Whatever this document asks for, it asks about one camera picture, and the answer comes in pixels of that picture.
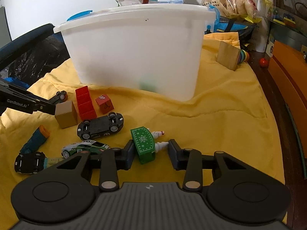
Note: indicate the clear plastic storage box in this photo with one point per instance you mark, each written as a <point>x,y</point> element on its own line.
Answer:
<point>287,4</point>

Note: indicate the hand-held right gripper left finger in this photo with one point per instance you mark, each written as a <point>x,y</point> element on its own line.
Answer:
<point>131,153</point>

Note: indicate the green arch block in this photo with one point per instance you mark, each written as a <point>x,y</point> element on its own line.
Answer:
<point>142,141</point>

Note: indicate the blue black bag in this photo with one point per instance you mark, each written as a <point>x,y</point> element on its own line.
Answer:
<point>236,25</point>

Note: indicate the rainbow stacking toy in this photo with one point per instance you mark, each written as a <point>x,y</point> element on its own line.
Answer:
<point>243,55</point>

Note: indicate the white carton box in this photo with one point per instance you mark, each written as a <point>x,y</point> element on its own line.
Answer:
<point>260,34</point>

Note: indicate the white plastic container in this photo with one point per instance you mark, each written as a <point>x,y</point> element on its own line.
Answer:
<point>134,52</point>

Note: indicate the red stair block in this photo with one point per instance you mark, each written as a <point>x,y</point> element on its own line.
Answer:
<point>85,103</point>

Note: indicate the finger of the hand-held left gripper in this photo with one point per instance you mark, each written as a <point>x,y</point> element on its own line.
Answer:
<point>45,107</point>
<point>61,96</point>

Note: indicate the large wooden block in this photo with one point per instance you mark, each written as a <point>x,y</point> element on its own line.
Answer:
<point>227,55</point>

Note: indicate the small black toy car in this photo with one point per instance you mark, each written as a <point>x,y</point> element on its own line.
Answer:
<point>28,163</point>

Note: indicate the plain wooden cube block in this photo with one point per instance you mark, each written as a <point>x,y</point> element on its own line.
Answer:
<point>66,116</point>

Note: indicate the blue plastic lid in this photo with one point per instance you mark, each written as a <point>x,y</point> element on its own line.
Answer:
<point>79,14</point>

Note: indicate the blue orange toy torch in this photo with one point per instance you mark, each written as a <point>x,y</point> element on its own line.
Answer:
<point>33,141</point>

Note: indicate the clear bag of rice crackers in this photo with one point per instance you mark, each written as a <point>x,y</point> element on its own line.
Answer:
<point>227,2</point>

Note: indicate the red cube block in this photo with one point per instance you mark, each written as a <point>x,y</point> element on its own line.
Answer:
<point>104,104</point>

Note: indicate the green white toy race car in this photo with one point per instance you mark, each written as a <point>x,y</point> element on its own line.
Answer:
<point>84,147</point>

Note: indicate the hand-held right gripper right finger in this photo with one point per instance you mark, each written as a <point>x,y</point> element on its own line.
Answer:
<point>173,153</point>

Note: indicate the yellow blanket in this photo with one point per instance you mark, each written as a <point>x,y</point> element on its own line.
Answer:
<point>227,100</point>

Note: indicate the small red ball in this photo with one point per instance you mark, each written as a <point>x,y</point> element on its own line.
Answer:
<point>263,62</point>

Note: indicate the white snowman figure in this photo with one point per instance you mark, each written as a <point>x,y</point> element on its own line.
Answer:
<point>161,146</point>
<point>158,133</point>

